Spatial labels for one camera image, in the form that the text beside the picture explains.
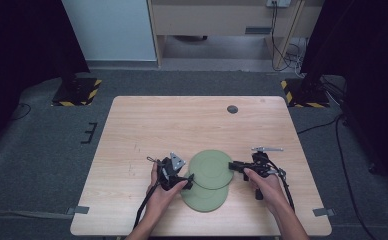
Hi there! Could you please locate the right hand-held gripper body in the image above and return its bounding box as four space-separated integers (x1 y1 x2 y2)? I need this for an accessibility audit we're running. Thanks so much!
242 146 287 201

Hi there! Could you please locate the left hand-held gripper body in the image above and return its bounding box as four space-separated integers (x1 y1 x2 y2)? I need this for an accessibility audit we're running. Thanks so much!
155 151 187 192

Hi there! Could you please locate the green round plate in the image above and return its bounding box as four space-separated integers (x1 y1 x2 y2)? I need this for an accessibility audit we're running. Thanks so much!
188 149 235 191
180 171 231 213

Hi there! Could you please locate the person's right hand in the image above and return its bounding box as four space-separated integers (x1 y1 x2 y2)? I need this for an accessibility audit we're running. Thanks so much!
243 167 286 216

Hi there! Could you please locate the person's left hand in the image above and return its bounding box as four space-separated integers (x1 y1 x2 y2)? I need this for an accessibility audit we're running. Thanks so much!
146 162 189 218

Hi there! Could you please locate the grey tape strip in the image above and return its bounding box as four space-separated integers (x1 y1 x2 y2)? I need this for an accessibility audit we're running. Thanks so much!
65 205 91 216
312 207 337 218

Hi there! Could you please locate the black stand with striped base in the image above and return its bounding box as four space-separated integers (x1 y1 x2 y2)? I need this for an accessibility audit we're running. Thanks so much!
50 49 103 108
280 49 331 109

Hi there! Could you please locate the dark curtain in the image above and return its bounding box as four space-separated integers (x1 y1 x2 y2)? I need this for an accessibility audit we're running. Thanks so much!
300 0 388 191
0 0 91 158

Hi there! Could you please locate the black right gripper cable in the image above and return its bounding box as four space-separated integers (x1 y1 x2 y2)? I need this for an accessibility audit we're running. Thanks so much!
267 159 296 213

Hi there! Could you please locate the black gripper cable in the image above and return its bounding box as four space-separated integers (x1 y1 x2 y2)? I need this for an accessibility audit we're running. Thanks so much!
267 159 296 213
133 182 160 230

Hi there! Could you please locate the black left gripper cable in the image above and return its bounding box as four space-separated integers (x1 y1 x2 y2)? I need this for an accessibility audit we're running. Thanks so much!
133 182 160 230

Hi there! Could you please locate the black floor cable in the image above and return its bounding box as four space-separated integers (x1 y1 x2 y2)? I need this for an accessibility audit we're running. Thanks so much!
9 102 32 122
296 112 380 240

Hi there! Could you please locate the bundle of cables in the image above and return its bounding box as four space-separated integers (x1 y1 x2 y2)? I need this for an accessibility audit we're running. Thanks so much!
283 37 308 78

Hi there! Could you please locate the black hanging cable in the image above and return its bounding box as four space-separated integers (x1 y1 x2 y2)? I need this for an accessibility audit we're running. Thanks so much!
270 2 295 72

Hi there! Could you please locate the white wall socket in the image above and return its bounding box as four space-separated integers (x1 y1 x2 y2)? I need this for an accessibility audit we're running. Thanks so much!
265 0 292 9

